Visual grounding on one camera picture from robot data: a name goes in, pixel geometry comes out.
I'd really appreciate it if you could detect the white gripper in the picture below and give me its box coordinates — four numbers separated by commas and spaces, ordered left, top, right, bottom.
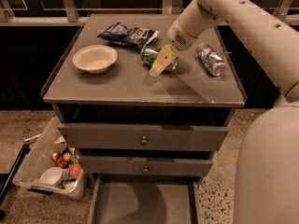
149, 19, 196, 77

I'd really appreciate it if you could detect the green soda can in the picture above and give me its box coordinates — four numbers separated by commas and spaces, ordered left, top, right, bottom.
140, 46, 178, 73

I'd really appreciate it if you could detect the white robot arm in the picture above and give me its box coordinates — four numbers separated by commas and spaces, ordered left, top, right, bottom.
149, 0, 299, 224

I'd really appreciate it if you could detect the silver blue soda can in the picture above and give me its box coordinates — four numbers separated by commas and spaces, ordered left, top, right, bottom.
196, 43, 226, 77

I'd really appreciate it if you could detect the grey drawer cabinet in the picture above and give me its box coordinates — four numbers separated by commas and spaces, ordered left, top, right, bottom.
40, 13, 248, 224

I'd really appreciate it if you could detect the grey top drawer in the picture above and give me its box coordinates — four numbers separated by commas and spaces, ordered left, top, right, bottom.
59, 123, 228, 151

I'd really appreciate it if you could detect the grey middle drawer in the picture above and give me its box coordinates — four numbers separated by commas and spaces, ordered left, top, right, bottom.
78, 156, 212, 176

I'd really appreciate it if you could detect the grey open bottom drawer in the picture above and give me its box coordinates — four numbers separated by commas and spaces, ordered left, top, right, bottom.
87, 175, 200, 224

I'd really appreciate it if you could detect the blue chip bag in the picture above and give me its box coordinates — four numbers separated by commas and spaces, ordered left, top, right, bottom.
97, 22, 159, 49

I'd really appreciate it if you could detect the white paper bowl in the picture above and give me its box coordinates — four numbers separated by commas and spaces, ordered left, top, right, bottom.
73, 45, 118, 74

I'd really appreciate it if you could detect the orange fruit in bin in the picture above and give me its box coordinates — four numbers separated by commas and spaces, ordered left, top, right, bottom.
69, 163, 81, 179

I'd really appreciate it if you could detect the red snack packet in bin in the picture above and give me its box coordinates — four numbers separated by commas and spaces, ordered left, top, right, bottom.
51, 152, 67, 169

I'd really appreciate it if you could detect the clear plastic storage bin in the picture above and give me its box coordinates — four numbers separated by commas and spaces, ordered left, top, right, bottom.
13, 118, 88, 201

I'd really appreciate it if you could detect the white cup in bin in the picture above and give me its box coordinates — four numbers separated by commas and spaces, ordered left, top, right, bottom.
39, 167, 63, 186

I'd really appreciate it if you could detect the black bar on floor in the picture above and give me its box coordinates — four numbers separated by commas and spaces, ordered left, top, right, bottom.
0, 143, 31, 220

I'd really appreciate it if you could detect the metal railing frame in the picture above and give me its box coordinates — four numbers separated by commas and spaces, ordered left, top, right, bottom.
0, 0, 299, 28

